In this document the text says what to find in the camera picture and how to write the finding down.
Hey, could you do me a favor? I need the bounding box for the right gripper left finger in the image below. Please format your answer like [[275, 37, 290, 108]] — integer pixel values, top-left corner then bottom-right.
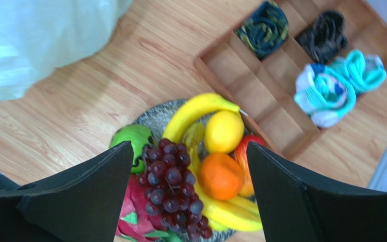
[[0, 141, 134, 241]]

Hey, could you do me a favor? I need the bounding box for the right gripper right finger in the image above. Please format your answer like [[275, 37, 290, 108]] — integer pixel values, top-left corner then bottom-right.
[[246, 142, 387, 241]]

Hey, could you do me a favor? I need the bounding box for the fake yellow banana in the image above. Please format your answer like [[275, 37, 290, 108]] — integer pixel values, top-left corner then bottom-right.
[[163, 93, 263, 231]]

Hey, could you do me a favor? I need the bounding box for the fake red dragon fruit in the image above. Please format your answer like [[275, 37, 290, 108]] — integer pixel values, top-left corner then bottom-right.
[[115, 174, 181, 242]]

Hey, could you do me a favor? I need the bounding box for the fake orange mango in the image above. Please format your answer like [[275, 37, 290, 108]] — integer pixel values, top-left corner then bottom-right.
[[233, 135, 266, 198]]

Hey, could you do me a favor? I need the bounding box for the fake orange fruit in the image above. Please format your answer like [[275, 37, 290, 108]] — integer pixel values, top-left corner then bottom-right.
[[199, 153, 244, 201]]

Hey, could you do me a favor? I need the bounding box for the fake purple grape bunch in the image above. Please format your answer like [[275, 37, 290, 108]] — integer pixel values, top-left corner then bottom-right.
[[138, 138, 213, 241]]

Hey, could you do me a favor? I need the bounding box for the fake green watermelon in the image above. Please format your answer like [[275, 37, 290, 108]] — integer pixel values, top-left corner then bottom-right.
[[109, 124, 153, 174]]

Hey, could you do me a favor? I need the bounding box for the fake yellow lemon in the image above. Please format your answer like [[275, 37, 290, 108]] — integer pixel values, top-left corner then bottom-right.
[[204, 111, 244, 154]]

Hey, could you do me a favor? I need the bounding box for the translucent yellowish plastic bag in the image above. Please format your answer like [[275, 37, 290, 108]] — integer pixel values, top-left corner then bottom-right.
[[0, 0, 132, 101]]

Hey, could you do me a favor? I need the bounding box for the speckled ceramic plate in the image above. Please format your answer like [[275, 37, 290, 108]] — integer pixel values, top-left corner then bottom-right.
[[133, 99, 235, 242]]

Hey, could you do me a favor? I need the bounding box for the white teal rolled sock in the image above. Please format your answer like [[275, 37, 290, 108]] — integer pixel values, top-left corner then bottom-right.
[[293, 63, 357, 129]]

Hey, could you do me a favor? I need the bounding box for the brown wooden divider tray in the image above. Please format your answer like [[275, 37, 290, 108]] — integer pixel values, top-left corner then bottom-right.
[[194, 1, 387, 160]]

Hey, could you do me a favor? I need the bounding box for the mint green rolled sock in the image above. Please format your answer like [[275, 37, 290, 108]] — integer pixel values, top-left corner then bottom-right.
[[329, 49, 387, 95]]

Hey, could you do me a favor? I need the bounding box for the black rolled sock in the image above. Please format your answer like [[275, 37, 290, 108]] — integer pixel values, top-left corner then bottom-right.
[[295, 10, 348, 64]]

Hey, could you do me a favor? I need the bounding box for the dark blue striped sock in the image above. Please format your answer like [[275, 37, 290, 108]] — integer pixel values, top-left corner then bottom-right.
[[234, 1, 289, 60]]

